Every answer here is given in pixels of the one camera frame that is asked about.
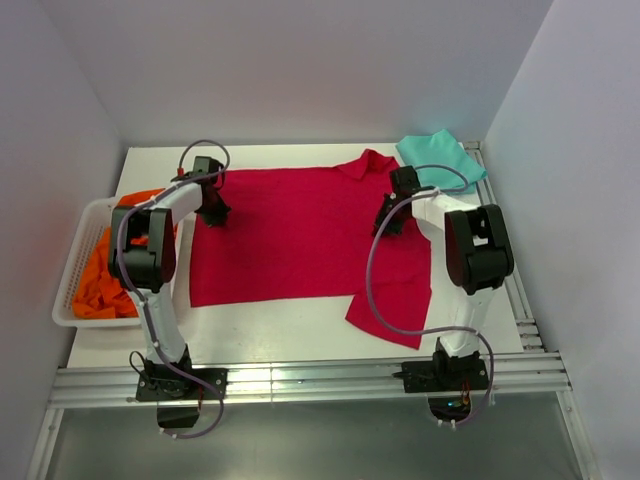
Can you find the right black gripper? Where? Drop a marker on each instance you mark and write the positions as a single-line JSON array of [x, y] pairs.
[[381, 215]]

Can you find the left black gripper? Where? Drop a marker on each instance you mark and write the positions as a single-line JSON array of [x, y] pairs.
[[220, 217]]

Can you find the crimson red t shirt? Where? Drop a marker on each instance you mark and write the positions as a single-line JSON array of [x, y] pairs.
[[307, 232]]

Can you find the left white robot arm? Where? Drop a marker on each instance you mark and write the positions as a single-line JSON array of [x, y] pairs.
[[143, 256]]

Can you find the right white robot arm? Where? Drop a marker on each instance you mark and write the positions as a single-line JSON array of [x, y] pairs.
[[478, 259]]

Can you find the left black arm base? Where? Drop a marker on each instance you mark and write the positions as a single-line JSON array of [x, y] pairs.
[[157, 383]]

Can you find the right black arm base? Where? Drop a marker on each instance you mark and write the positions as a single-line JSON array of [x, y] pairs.
[[457, 376]]

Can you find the teal folded t shirt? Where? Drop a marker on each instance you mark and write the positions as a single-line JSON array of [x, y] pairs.
[[441, 161]]

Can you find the orange t shirt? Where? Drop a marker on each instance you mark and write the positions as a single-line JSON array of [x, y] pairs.
[[99, 296]]

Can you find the white plastic basket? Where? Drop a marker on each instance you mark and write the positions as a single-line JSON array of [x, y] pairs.
[[95, 218]]

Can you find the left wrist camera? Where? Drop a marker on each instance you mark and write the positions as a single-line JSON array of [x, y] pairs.
[[205, 169]]

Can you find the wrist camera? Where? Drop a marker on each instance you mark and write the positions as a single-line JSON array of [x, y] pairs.
[[205, 169], [404, 182]]

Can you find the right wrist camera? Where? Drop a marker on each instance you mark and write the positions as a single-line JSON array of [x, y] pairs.
[[404, 182]]

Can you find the aluminium right side rail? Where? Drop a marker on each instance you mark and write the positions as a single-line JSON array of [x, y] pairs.
[[524, 319]]

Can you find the aluminium rail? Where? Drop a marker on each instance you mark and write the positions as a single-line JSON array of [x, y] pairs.
[[524, 319], [300, 382]]

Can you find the aluminium front rail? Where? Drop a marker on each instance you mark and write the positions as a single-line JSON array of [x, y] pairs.
[[300, 382]]

